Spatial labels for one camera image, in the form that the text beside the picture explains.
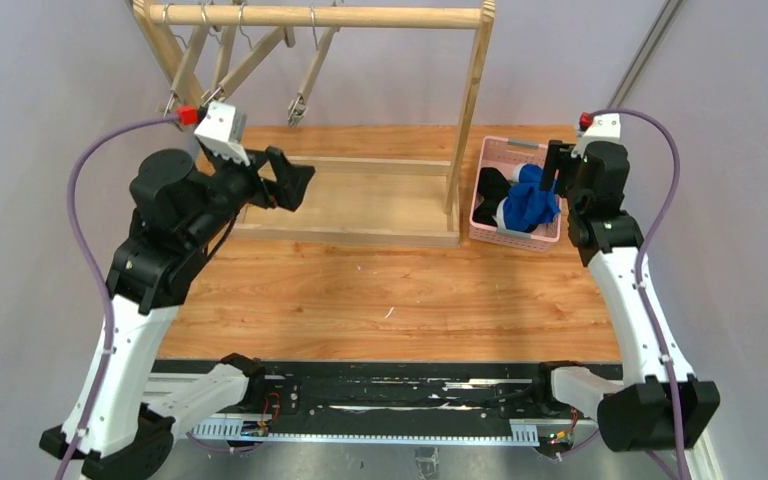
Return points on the black underwear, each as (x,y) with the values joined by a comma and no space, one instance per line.
(493,188)

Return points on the empty wooden clip hanger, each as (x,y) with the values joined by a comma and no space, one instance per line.
(185,89)

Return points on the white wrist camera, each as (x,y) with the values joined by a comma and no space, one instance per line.
(221,132)
(593,128)

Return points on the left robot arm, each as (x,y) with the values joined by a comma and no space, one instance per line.
(181,217)

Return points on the wooden clothes rack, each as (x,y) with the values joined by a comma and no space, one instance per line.
(352,199)

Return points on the blue underwear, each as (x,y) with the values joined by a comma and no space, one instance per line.
(524,206)

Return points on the wooden hanger with blue underwear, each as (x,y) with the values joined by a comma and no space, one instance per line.
(297,109)

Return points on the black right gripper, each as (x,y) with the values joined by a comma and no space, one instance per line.
(562,168)

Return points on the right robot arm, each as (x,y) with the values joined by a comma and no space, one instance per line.
(660,403)

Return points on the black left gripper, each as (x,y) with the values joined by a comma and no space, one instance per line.
(263,183)

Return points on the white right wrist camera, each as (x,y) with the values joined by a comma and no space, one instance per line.
(593,128)

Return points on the pink plastic basket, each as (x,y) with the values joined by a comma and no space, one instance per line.
(505,155)

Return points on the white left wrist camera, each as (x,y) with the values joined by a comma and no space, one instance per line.
(221,132)

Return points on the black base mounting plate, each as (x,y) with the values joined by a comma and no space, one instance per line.
(484,403)

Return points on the wooden clip hanger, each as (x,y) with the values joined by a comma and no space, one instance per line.
(226,41)
(185,89)

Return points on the wooden hanger with grey underwear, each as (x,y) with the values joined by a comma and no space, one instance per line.
(256,55)

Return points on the aluminium frame rail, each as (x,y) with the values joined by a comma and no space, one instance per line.
(642,66)

